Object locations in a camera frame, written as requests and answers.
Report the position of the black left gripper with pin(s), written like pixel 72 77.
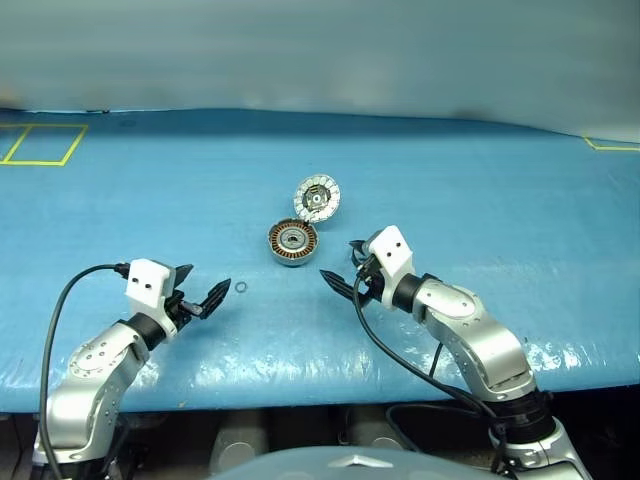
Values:
pixel 180 310

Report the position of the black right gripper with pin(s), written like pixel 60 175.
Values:
pixel 372 282

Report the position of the motor stator with copper windings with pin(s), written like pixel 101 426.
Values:
pixel 280 245

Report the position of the silver motor rotor cover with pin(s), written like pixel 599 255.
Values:
pixel 316 198

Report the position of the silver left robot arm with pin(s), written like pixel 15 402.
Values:
pixel 90 360

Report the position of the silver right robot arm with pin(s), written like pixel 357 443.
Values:
pixel 480 330

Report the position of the blue plastic table cover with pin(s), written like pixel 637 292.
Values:
pixel 150 210

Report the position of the grey rounded housing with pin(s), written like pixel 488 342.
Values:
pixel 372 430
pixel 240 440

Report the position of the yellow tape rectangle marking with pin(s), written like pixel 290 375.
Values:
pixel 75 145

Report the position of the grey robot torso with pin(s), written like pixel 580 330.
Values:
pixel 320 465

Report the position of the yellow tape corner marking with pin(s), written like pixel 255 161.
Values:
pixel 620 148

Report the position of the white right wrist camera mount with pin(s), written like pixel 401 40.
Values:
pixel 392 250

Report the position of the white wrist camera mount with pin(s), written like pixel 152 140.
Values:
pixel 145 285
pixel 392 250

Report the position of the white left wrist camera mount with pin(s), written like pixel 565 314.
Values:
pixel 145 285

